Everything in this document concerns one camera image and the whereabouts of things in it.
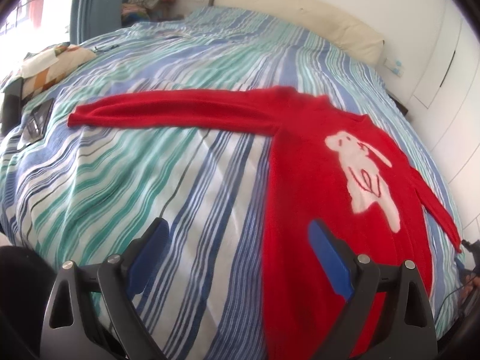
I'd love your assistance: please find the wall socket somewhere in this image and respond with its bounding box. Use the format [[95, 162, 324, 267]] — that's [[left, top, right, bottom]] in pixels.
[[383, 57, 405, 77]]

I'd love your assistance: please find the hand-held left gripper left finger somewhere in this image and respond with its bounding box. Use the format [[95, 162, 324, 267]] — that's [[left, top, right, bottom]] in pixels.
[[39, 217, 170, 360]]

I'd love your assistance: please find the dark wooden nightstand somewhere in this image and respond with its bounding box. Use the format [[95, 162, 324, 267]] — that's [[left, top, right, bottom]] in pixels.
[[386, 91, 410, 120]]

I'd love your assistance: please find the cream padded headboard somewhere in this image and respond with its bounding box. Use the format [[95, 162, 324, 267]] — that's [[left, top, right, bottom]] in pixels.
[[211, 0, 387, 65]]

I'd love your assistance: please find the patterned cushion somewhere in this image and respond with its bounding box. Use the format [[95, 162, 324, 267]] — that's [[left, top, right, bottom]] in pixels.
[[0, 42, 98, 101]]

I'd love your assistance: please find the blue curtain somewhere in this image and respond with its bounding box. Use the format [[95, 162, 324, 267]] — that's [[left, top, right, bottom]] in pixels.
[[69, 0, 168, 46]]

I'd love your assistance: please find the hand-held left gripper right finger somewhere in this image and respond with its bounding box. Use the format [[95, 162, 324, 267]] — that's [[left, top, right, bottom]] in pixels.
[[307, 219, 438, 360]]

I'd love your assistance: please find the pile of mixed clothes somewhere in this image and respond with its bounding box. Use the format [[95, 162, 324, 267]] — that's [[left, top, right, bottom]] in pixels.
[[120, 0, 185, 28]]

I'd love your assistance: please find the white wardrobe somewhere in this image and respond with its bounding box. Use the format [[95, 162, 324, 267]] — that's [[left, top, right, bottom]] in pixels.
[[408, 0, 480, 235]]

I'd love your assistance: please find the red sweater with white rabbit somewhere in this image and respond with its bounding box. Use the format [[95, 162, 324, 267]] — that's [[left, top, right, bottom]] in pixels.
[[67, 85, 464, 360]]

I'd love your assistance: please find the person's right hand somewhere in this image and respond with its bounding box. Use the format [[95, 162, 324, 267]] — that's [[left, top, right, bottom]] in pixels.
[[464, 274, 480, 298]]

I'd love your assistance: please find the red hanging cloth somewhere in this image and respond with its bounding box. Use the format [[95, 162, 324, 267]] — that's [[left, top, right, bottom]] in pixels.
[[29, 0, 49, 29]]

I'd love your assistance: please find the striped blue green bedspread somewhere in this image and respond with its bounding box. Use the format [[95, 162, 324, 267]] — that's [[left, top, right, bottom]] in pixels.
[[0, 5, 466, 360]]

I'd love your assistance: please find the black phone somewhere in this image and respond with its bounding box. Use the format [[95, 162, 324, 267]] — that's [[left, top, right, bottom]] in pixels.
[[0, 80, 25, 136]]

